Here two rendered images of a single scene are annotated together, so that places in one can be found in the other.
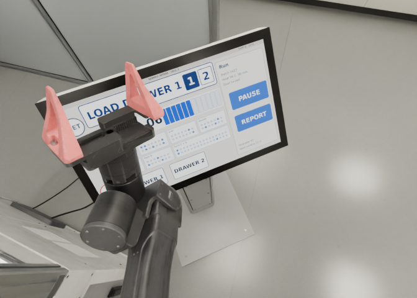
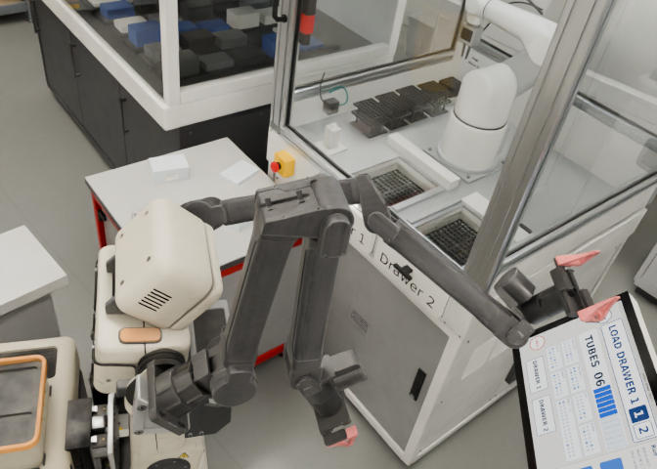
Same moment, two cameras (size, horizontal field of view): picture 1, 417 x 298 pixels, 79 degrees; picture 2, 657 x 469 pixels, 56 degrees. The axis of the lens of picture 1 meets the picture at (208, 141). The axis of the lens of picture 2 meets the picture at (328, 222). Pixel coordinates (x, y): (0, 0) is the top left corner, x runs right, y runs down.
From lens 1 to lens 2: 1.06 m
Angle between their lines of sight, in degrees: 62
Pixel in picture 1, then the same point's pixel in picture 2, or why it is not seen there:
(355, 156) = not seen: outside the picture
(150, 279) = (474, 291)
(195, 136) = (575, 420)
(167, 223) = (501, 320)
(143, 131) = (571, 308)
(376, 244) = not seen: outside the picture
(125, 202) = (525, 292)
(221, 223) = not seen: outside the picture
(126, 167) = (548, 297)
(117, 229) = (510, 279)
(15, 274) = (495, 262)
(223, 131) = (574, 452)
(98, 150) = (560, 274)
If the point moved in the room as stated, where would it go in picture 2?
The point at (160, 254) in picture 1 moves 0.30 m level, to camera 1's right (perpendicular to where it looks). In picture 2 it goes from (484, 306) to (443, 414)
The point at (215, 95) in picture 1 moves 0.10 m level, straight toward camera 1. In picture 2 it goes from (619, 441) to (569, 415)
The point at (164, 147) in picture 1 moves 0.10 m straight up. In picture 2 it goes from (569, 389) to (587, 362)
